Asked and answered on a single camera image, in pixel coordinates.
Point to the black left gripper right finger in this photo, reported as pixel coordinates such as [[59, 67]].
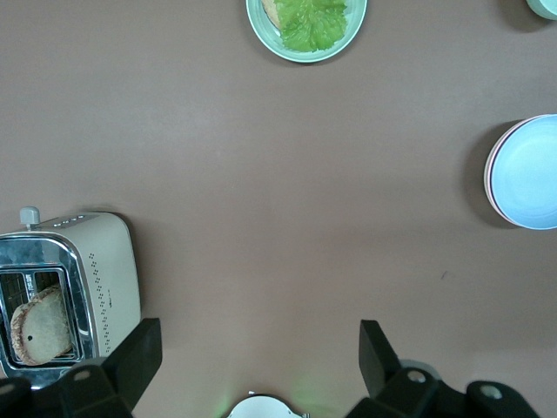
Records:
[[378, 361]]

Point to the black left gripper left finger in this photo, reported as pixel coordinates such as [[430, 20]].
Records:
[[139, 357]]

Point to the wide pink bowl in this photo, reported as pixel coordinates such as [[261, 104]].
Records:
[[487, 174]]

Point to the wide blue bowl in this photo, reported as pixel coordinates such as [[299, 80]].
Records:
[[531, 174]]

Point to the beige and chrome toaster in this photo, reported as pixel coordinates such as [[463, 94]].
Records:
[[113, 261]]

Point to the toast slice with dark crust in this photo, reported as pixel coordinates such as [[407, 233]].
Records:
[[43, 326]]

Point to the brown table cover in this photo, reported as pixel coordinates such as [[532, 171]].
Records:
[[217, 152]]

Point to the pale green plate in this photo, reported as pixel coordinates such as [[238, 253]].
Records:
[[265, 39]]

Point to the green lettuce leaf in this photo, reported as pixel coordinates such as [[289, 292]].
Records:
[[311, 26]]

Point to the brown bread slice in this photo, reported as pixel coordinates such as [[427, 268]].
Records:
[[270, 11]]

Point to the small deep green bowl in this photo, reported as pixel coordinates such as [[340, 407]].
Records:
[[544, 6]]

